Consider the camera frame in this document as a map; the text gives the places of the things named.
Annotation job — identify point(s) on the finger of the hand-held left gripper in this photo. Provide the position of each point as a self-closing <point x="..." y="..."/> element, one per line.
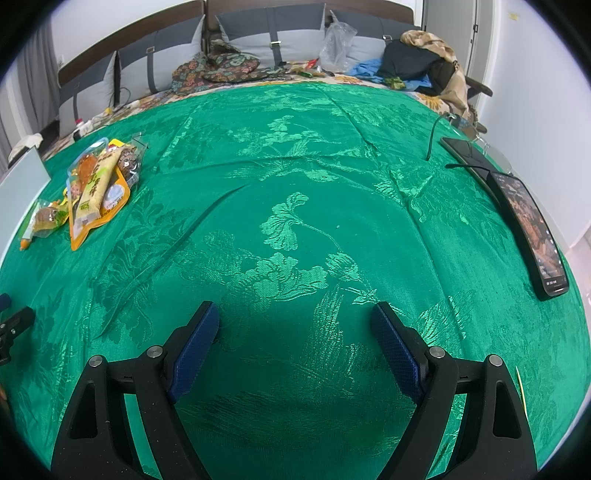
<point x="21" y="318"/>
<point x="3" y="301"/>

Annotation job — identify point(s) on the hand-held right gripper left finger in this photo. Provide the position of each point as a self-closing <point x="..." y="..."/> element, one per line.
<point x="194" y="350"/>

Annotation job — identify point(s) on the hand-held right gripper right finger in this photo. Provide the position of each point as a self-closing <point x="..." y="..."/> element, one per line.
<point x="397" y="350"/>

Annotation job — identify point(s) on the long white box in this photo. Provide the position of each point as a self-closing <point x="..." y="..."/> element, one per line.
<point x="18" y="194"/>

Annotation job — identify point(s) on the cream stick snack packet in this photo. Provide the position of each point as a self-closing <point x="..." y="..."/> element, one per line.
<point x="94" y="189"/>

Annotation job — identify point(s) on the orange clear chicken leg packet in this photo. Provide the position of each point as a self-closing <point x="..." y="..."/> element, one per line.
<point x="111" y="201"/>

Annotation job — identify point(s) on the small orange sausage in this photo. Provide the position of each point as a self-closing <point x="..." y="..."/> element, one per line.
<point x="25" y="243"/>

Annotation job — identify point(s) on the small green snack packet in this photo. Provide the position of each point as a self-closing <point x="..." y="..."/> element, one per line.
<point x="48" y="217"/>

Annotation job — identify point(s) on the white cloth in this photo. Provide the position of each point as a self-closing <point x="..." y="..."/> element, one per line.
<point x="23" y="147"/>

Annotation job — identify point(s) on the black phone lit screen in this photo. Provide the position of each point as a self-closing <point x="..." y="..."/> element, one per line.
<point x="531" y="230"/>

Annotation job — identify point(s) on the red capped white bottle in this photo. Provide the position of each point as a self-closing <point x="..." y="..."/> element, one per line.
<point x="81" y="129"/>

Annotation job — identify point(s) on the clear packet brown meat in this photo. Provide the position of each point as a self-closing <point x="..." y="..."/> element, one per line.
<point x="130" y="159"/>

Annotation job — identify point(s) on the green patterned blanket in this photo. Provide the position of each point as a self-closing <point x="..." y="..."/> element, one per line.
<point x="295" y="184"/>

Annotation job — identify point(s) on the black phone dark screen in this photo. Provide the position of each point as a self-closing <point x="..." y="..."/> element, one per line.
<point x="466" y="154"/>

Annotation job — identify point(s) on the grey curtain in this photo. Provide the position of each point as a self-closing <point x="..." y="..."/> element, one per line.
<point x="27" y="83"/>

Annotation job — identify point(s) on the beige scarf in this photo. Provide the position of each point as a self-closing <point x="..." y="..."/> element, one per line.
<point x="455" y="87"/>

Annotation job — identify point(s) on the dark chair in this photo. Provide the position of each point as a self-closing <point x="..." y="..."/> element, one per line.
<point x="480" y="87"/>

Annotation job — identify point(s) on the dark floral cloth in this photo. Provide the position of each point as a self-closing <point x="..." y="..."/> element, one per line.
<point x="221" y="69"/>

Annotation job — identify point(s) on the brown headboard panel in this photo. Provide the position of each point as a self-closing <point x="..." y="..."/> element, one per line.
<point x="115" y="37"/>
<point x="323" y="3"/>

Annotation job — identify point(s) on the black bag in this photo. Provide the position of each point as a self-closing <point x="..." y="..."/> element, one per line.
<point x="411" y="62"/>

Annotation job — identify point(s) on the clear plastic bag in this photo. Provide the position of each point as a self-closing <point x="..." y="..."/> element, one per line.
<point x="337" y="46"/>

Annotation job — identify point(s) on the white door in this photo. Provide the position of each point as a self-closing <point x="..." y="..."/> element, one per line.
<point x="452" y="27"/>

